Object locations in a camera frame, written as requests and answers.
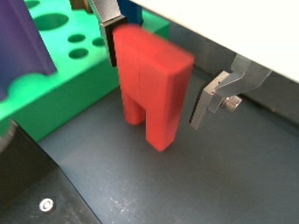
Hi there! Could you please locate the black curved holder stand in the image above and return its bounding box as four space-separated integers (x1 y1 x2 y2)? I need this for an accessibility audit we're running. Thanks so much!
0 122 101 224

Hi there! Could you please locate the green shape sorter board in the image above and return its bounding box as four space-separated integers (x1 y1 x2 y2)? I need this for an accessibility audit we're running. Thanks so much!
0 0 172 143

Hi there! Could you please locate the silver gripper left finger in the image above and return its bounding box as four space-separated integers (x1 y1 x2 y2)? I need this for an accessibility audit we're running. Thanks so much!
88 0 126 67

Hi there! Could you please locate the brown star peg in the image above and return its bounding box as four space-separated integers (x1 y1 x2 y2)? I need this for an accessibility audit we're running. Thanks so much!
69 0 92 14

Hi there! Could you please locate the red square-circle peg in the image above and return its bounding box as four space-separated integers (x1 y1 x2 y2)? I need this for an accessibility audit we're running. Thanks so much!
113 24 193 151

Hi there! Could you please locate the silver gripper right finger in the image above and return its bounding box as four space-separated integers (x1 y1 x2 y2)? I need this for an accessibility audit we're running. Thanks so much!
189 54 272 129

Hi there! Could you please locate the blue hexagonal prism peg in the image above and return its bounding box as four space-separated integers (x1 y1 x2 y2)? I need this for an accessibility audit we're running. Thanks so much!
116 0 142 25

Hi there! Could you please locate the purple tall notched block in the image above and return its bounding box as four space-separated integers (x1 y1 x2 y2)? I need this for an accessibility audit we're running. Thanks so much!
0 0 55 101

